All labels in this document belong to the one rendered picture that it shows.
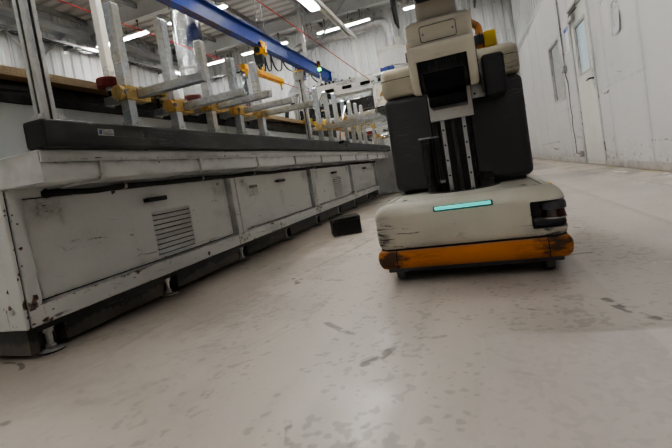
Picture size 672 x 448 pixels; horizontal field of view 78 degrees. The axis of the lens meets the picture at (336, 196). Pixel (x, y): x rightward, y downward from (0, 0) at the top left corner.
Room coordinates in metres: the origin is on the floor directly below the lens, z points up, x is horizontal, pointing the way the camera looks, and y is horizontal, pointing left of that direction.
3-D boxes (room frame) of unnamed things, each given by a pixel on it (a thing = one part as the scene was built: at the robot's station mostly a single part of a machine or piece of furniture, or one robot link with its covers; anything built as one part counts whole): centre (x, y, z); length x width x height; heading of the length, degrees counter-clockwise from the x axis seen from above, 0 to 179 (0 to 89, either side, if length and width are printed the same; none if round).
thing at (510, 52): (1.76, -0.54, 0.59); 0.55 x 0.34 x 0.83; 71
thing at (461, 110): (1.50, -0.52, 0.68); 0.28 x 0.27 x 0.25; 71
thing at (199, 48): (1.98, 0.52, 0.90); 0.04 x 0.04 x 0.48; 71
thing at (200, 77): (1.52, 0.59, 0.82); 0.43 x 0.03 x 0.04; 71
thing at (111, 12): (1.51, 0.68, 0.91); 0.04 x 0.04 x 0.48; 71
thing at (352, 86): (6.55, -0.45, 0.95); 1.65 x 0.70 x 1.90; 71
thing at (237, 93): (1.75, 0.51, 0.80); 0.43 x 0.03 x 0.04; 71
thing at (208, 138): (3.58, -0.02, 0.67); 5.11 x 0.08 x 0.10; 161
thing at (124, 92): (1.53, 0.67, 0.82); 0.14 x 0.06 x 0.05; 161
